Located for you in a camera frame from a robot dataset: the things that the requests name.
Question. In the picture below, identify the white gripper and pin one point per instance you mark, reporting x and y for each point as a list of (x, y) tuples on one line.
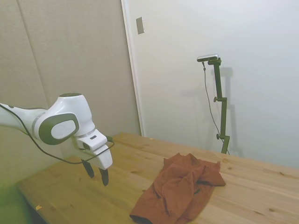
[(105, 159)]

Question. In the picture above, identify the rust brown shirt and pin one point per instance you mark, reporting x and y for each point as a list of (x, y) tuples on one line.
[(177, 186)]

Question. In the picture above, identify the small yellow tape scrap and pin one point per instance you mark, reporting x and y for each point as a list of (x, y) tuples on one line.
[(38, 207)]

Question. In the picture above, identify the white door frame trim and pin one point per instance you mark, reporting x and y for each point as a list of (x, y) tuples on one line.
[(133, 70)]

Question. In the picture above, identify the dark jointed camera stand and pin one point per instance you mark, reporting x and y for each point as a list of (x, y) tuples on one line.
[(219, 88)]

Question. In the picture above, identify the grey wall switch plate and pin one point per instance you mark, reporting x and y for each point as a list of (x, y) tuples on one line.
[(140, 25)]

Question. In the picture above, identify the silver camera on stand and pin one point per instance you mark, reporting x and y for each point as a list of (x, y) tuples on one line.
[(208, 57)]

